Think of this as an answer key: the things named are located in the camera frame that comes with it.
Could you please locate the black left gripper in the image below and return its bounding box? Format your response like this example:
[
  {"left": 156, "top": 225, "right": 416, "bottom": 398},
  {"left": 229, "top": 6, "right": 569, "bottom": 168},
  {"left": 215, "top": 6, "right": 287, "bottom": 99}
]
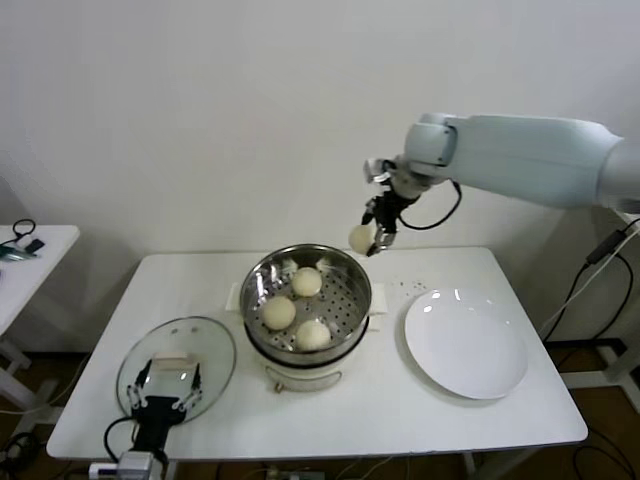
[{"left": 127, "top": 362, "right": 204, "bottom": 451}]

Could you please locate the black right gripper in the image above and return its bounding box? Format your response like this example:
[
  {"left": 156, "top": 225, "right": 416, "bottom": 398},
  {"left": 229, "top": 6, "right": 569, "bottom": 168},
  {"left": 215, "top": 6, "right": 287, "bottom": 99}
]
[{"left": 360, "top": 180, "right": 420, "bottom": 259}]

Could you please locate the white steamed baozi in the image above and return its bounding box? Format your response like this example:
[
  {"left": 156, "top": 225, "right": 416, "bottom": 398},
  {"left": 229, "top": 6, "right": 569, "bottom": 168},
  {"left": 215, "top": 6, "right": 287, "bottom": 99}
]
[
  {"left": 262, "top": 295, "right": 297, "bottom": 331},
  {"left": 348, "top": 224, "right": 375, "bottom": 254},
  {"left": 294, "top": 319, "right": 332, "bottom": 351},
  {"left": 291, "top": 266, "right": 323, "bottom": 297}
]

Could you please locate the round glass pot lid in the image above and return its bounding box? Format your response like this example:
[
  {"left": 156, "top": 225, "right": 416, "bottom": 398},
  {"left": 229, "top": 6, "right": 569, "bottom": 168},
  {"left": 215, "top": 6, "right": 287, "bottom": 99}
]
[{"left": 115, "top": 315, "right": 237, "bottom": 426}]

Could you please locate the stainless steel steamer basket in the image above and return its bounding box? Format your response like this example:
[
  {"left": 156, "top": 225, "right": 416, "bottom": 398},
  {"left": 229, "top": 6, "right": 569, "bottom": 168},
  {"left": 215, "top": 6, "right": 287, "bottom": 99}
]
[{"left": 227, "top": 243, "right": 389, "bottom": 355}]

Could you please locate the white electric cooker base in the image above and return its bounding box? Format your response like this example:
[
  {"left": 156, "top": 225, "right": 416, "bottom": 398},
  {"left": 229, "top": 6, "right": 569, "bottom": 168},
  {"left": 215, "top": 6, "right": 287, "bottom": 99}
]
[{"left": 243, "top": 314, "right": 384, "bottom": 394}]

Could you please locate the white round plate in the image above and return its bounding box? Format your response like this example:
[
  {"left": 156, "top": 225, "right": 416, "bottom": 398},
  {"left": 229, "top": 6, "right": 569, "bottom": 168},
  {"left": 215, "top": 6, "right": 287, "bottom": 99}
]
[{"left": 403, "top": 288, "right": 529, "bottom": 400}]

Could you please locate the white side table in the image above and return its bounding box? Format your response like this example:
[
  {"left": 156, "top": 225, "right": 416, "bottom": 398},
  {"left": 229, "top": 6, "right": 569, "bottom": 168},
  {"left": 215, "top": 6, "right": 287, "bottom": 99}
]
[{"left": 0, "top": 224, "right": 81, "bottom": 411}]

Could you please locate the black power adapter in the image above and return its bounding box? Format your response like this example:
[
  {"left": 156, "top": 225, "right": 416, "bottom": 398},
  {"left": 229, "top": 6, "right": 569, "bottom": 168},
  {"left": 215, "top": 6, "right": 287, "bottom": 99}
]
[{"left": 585, "top": 227, "right": 627, "bottom": 266}]

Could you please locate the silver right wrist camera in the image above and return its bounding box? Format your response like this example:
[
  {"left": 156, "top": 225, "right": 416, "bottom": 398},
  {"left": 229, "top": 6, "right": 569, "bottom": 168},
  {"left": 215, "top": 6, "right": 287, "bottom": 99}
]
[{"left": 363, "top": 157, "right": 392, "bottom": 184}]

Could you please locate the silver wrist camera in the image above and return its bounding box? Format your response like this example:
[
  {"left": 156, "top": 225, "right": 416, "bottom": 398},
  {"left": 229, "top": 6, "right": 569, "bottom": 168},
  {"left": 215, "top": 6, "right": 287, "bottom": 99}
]
[
  {"left": 88, "top": 449, "right": 154, "bottom": 480},
  {"left": 363, "top": 157, "right": 392, "bottom": 184}
]

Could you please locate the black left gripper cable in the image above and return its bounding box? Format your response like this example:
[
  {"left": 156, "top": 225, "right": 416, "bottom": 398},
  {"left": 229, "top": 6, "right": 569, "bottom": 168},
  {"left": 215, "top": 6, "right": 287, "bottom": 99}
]
[{"left": 103, "top": 417, "right": 139, "bottom": 464}]

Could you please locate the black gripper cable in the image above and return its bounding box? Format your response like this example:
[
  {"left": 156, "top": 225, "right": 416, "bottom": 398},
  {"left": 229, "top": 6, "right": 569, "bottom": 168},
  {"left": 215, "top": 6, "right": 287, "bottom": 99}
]
[
  {"left": 399, "top": 178, "right": 464, "bottom": 231},
  {"left": 103, "top": 417, "right": 139, "bottom": 464}
]

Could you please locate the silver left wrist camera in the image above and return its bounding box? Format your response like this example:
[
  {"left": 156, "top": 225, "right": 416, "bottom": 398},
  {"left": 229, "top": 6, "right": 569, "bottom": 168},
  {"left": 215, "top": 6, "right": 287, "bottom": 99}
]
[{"left": 88, "top": 449, "right": 154, "bottom": 480}]

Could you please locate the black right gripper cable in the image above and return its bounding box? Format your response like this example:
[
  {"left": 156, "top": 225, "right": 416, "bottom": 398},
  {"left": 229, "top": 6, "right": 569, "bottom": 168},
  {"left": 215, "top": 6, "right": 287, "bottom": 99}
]
[{"left": 399, "top": 178, "right": 464, "bottom": 231}]

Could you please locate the black floor cable bundle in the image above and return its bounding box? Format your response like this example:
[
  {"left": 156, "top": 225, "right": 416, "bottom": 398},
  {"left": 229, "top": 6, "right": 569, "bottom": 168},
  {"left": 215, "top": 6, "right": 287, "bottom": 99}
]
[{"left": 0, "top": 432, "right": 39, "bottom": 464}]

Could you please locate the white wall cable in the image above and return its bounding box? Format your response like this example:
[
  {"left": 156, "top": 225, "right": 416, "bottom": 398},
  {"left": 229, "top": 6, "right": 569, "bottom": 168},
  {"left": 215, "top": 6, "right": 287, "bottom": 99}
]
[{"left": 537, "top": 217, "right": 640, "bottom": 336}]

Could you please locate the black adapter cable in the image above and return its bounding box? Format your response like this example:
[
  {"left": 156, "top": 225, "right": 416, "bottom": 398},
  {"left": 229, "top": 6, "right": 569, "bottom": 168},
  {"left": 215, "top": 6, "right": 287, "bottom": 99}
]
[{"left": 542, "top": 252, "right": 635, "bottom": 345}]

